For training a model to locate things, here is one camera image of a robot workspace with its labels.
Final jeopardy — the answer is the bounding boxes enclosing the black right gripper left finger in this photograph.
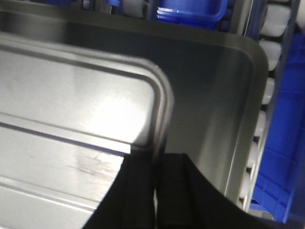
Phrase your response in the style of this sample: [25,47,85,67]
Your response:
[83,155,155,229]

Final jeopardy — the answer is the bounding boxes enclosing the blue lower shelf bin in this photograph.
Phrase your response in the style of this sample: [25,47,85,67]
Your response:
[106,0,229,24]

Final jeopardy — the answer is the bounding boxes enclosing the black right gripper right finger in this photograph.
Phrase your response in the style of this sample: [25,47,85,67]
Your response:
[156,153,284,229]

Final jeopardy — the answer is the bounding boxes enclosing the small silver metal tray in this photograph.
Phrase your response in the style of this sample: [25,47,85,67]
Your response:
[0,32,174,229]

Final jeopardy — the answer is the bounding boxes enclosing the large silver metal tray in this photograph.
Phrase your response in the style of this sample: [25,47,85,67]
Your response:
[0,1,268,202]

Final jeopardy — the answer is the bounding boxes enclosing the blue bin beside tray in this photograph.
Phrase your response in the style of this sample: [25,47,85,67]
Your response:
[251,28,305,223]

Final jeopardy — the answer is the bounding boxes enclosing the white roller track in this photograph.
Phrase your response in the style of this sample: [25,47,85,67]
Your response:
[238,0,300,212]

